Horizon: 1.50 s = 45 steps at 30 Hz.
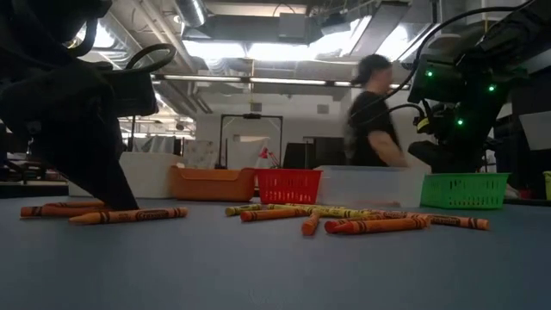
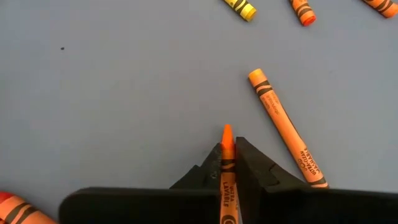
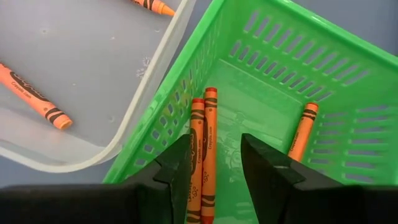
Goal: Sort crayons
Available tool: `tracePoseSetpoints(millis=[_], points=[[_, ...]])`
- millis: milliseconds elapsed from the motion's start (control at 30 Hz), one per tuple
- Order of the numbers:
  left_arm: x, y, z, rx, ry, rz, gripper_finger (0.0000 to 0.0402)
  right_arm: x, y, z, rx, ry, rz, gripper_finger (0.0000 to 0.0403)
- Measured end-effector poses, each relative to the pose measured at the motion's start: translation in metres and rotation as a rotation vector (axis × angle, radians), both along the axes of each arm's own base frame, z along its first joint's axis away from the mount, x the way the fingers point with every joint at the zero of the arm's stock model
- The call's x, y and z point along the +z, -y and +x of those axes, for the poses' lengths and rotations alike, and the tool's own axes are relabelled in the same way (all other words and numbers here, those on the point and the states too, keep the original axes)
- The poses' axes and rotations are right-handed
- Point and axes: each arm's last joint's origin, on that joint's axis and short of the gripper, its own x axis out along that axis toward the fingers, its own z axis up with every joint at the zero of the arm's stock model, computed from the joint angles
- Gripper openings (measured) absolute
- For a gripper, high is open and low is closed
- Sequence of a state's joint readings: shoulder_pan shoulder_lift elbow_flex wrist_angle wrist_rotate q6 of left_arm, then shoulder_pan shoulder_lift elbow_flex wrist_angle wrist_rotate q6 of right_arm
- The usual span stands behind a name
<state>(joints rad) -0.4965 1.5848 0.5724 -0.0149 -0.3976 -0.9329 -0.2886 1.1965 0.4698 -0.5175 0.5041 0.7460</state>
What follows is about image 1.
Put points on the grey ceiling air unit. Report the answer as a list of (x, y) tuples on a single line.
[(295, 26)]

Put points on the orange crayon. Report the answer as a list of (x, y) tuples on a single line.
[(129, 215), (452, 221), (310, 226), (387, 225), (73, 204), (275, 214)]

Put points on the white plastic bin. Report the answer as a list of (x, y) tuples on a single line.
[(150, 176)]

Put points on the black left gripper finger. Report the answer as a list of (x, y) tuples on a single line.
[(99, 176)]

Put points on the black frame stand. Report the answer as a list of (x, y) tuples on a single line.
[(251, 115)]

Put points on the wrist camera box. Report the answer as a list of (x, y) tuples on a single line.
[(435, 84), (133, 92)]

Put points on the green plastic basket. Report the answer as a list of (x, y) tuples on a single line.
[(465, 191)]

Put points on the clear plastic bin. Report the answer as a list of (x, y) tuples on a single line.
[(370, 187)]

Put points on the red plastic basket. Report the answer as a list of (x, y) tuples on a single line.
[(288, 187)]

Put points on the orange plastic bin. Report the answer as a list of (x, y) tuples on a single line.
[(211, 185)]

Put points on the person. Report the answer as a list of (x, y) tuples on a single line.
[(370, 125)]

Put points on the long ceiling light tube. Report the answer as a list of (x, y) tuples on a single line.
[(280, 81)]

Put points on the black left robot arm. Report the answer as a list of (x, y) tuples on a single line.
[(43, 26)]

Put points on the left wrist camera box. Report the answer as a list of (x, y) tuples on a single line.
[(133, 92)]

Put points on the red desk lamp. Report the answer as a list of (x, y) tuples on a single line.
[(263, 153)]

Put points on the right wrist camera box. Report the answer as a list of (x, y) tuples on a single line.
[(435, 84)]

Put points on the red-orange crayon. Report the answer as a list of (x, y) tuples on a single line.
[(327, 225), (51, 211)]

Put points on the silver ventilation duct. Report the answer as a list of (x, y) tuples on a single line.
[(191, 10)]

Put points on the white panel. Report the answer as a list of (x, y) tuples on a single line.
[(247, 150)]

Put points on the yellow-green container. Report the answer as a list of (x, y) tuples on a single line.
[(547, 185)]

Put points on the black monitor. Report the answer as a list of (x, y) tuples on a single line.
[(318, 153)]

